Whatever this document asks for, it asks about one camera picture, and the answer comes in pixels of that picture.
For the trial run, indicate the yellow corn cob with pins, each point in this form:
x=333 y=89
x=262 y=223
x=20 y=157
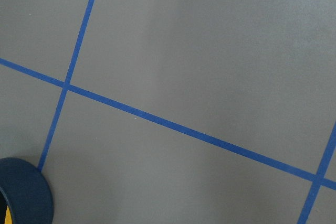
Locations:
x=8 y=218

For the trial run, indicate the brown table mat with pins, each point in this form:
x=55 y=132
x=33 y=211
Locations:
x=176 y=111

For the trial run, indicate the dark blue saucepan purple handle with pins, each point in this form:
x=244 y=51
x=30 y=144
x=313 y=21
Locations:
x=26 y=192

